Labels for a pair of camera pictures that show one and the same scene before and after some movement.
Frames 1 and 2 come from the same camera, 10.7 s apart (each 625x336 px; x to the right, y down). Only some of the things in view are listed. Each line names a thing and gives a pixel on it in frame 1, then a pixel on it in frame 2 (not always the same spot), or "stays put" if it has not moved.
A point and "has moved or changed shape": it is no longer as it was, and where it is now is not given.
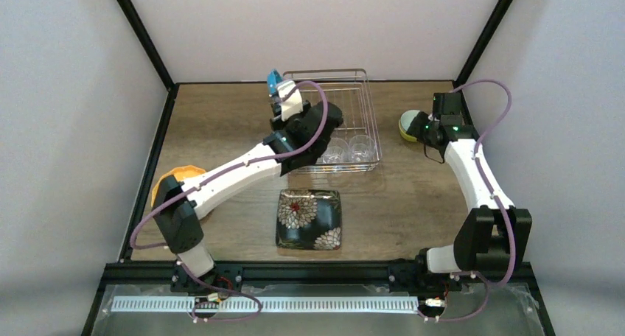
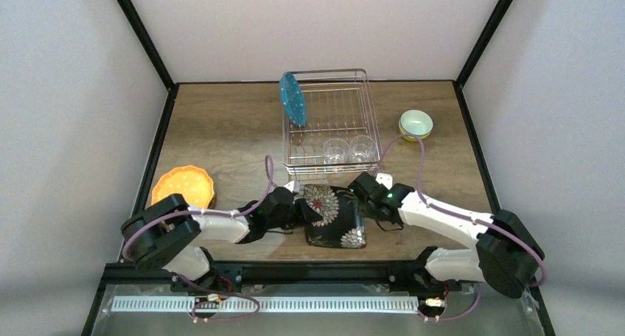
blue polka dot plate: (273, 77) has moved or changed shape
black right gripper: (421, 130) → (364, 194)
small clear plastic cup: (337, 151) stays put
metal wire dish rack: (354, 147) stays put
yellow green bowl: (404, 133) stays put
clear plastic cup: (361, 149) stays put
